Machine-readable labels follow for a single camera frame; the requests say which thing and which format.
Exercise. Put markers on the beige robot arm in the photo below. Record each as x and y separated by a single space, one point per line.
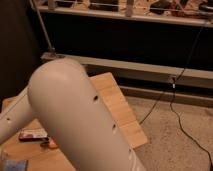
27 105

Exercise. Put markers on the wooden table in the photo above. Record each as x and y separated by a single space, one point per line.
116 106

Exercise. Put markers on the metal diagonal rod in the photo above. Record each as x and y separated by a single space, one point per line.
51 49

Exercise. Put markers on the orange carrot toy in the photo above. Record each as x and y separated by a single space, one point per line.
50 144

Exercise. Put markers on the dark rectangular snack box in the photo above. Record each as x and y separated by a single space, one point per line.
32 135

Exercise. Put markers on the cluttered upper shelf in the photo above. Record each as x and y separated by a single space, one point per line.
128 12

